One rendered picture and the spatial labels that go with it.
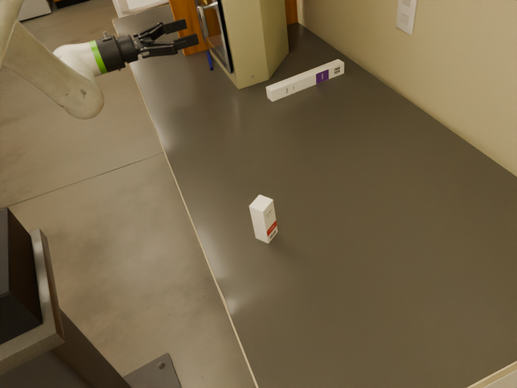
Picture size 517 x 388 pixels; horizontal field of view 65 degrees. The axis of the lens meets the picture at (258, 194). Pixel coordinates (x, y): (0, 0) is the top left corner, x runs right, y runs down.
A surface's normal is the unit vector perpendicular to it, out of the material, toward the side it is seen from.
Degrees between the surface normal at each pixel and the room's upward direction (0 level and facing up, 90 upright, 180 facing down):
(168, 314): 0
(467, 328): 0
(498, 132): 90
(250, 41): 90
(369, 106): 0
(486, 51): 90
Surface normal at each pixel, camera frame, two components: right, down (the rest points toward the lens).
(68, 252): -0.13, -0.71
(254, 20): 0.37, 0.61
